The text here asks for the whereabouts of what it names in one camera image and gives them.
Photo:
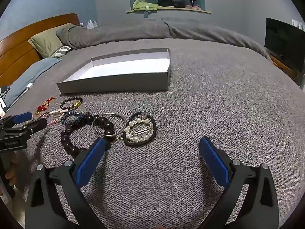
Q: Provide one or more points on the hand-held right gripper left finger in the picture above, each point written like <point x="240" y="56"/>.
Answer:
<point x="91" y="159"/>

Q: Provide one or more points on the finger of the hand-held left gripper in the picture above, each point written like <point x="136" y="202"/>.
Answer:
<point x="22" y="117"/>
<point x="38" y="124"/>

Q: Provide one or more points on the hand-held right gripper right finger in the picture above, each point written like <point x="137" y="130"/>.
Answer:
<point x="213" y="159"/>

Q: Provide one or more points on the silver bangle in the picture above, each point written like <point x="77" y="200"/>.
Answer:
<point x="124" y="124"/>

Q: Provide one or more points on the gold pearl hairpin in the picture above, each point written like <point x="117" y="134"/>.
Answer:
<point x="138" y="132"/>

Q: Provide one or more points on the grey cardboard box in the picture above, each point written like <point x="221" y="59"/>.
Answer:
<point x="119" y="85"/>

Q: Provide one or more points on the person's left hand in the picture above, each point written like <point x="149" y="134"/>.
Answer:
<point x="12" y="174"/>

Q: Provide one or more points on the blue blanket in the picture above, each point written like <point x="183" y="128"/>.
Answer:
<point x="31" y="74"/>

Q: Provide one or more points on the grey knit bed blanket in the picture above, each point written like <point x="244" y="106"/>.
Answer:
<point x="190" y="100"/>

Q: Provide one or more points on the wooden headboard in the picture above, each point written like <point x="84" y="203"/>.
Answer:
<point x="21" y="50"/>

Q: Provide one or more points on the striped pillow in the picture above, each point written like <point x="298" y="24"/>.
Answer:
<point x="62" y="50"/>

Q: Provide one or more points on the green pillow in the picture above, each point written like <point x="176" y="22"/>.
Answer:
<point x="47" y="40"/>

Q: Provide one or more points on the white plastic bag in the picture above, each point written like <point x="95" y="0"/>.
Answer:
<point x="91" y="25"/>

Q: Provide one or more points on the wooden television stand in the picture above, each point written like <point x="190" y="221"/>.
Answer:
<point x="283" y="65"/>

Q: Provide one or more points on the black television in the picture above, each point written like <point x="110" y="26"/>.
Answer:
<point x="283" y="40"/>

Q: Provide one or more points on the grey duvet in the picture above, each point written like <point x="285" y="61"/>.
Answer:
<point x="143" y="31"/>

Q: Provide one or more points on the pink cloth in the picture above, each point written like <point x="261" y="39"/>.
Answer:
<point x="194" y="7"/>

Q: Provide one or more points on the wooden window shelf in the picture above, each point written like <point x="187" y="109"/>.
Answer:
<point x="166" y="10"/>

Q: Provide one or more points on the green cloth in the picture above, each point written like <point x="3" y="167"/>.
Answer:
<point x="143" y="4"/>

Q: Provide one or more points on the black cloth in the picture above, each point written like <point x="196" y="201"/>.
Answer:
<point x="169" y="2"/>

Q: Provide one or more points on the white wall socket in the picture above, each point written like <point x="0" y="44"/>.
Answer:
<point x="299" y="25"/>

